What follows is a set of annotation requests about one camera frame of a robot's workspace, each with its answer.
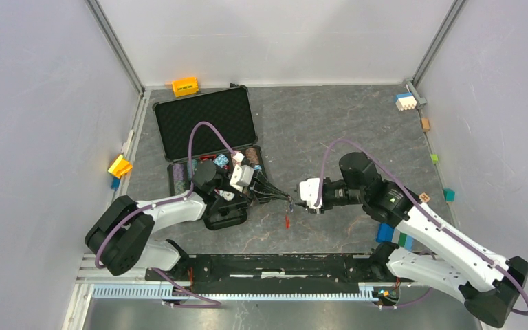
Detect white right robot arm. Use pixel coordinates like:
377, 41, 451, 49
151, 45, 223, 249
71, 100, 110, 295
296, 152, 528, 328

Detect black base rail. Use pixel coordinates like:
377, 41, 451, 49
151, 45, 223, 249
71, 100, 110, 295
166, 253, 397, 294

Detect yellow orange toy block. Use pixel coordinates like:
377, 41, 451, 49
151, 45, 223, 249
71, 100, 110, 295
107, 154, 133, 179

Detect metal keyring tool red handle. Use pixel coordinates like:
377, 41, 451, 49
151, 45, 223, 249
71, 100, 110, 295
285, 197, 294, 229

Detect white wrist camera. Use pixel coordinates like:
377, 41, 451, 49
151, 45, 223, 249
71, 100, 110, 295
296, 177, 322, 214
230, 151, 254, 193

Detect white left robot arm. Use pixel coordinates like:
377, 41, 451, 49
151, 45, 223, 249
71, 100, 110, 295
85, 160, 292, 280

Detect wooden letter cube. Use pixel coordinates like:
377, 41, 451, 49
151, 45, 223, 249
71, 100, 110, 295
419, 192, 431, 204

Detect small blue block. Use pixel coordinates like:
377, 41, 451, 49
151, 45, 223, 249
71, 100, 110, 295
111, 177, 120, 190

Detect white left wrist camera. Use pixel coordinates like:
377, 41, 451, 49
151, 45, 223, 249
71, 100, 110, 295
230, 151, 254, 193

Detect teal small cube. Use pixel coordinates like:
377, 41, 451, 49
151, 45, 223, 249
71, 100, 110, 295
443, 188, 455, 203

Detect black poker chip case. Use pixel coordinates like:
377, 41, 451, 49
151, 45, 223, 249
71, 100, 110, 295
153, 85, 274, 230

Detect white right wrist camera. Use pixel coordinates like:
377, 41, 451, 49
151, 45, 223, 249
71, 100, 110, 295
296, 177, 322, 214

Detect blue white toy block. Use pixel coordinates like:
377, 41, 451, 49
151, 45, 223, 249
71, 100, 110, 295
395, 92, 418, 111

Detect blue green white brick stack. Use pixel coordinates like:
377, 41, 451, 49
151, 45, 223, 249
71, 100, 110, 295
375, 223, 414, 251

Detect brown wooden cube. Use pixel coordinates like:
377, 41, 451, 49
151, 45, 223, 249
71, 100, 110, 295
421, 118, 431, 133

